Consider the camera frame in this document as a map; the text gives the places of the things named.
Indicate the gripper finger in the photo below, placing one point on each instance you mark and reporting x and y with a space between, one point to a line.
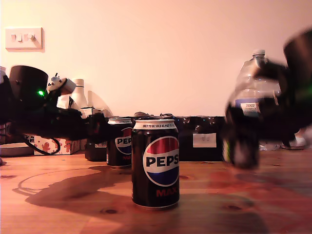
248 117
102 129

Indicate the black Pepsi Max can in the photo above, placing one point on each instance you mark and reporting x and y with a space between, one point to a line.
119 156
156 165
243 151

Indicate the black Pepsi Max multipack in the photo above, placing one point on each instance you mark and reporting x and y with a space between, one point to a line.
202 126

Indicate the small white carton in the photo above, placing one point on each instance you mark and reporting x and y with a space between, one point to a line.
86 111

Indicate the white bottle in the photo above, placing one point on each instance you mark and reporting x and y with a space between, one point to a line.
79 95

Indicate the white tissue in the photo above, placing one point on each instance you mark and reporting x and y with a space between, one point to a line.
62 102

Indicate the gingerbread print tissue box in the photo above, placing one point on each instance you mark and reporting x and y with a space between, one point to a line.
48 146

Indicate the large clear water bottle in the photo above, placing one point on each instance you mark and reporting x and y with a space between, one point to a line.
259 54

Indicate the shallow grey dish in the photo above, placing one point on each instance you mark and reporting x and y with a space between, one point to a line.
12 150

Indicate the small white round camera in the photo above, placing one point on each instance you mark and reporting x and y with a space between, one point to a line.
298 143

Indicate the white light switch plate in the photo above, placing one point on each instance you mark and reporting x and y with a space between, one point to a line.
24 44

